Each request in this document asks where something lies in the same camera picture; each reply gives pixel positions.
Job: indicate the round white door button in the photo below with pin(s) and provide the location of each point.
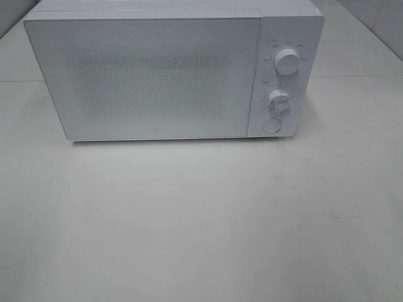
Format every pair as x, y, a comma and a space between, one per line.
272, 125

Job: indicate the white timer knob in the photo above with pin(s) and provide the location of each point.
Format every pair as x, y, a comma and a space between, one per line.
278, 101

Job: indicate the white microwave door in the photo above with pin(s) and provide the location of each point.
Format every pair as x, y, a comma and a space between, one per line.
148, 79

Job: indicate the white microwave oven body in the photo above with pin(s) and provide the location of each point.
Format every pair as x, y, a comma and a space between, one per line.
284, 24

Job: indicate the upper white power knob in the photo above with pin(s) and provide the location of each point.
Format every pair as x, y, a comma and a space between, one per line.
287, 61

